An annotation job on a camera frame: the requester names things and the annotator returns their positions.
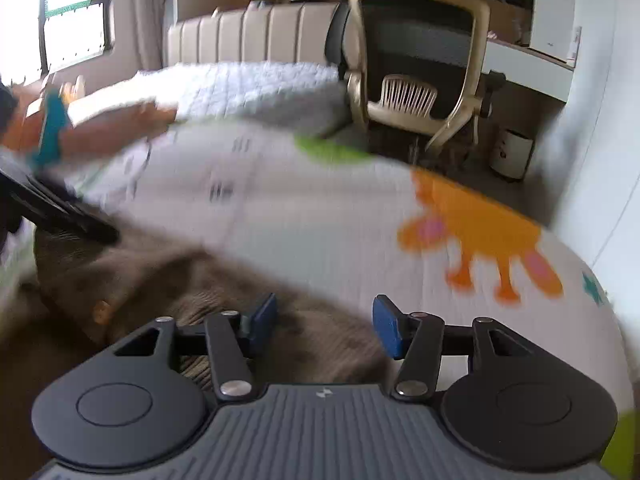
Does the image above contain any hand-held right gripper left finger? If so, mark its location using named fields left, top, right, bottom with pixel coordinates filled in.
left=114, top=292, right=278, bottom=403

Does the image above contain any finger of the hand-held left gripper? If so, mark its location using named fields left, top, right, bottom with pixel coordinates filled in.
left=0, top=167, right=121, bottom=247

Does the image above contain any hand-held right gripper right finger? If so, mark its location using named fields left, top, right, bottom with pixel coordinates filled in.
left=372, top=295, right=534, bottom=400

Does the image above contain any brown knitted sweater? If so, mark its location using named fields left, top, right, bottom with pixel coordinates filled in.
left=0, top=212, right=396, bottom=480

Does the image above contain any teal box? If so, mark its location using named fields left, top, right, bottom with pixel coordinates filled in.
left=30, top=85, right=71, bottom=168

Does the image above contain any pink box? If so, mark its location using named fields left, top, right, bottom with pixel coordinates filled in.
left=60, top=102, right=178, bottom=161

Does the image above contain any printed cartoon bed mat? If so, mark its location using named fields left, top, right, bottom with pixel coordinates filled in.
left=75, top=120, right=632, bottom=461

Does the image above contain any window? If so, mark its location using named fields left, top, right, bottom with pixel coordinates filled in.
left=0, top=0, right=113, bottom=86

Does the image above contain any beige curtain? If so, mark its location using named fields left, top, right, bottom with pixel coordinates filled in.
left=112, top=0, right=176, bottom=71

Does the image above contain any white trash bin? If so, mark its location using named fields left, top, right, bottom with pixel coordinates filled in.
left=489, top=129, right=535, bottom=182

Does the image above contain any white waffle quilt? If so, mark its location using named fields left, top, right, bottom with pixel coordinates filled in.
left=65, top=61, right=351, bottom=137

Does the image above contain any beige padded headboard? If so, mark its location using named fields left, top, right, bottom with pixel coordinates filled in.
left=167, top=2, right=342, bottom=68

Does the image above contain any white desk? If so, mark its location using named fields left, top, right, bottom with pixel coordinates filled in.
left=482, top=37, right=576, bottom=103

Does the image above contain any beige mesh office chair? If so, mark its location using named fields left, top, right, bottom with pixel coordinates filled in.
left=325, top=0, right=507, bottom=161

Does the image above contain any white box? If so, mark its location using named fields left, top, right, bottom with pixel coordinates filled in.
left=530, top=0, right=583, bottom=66

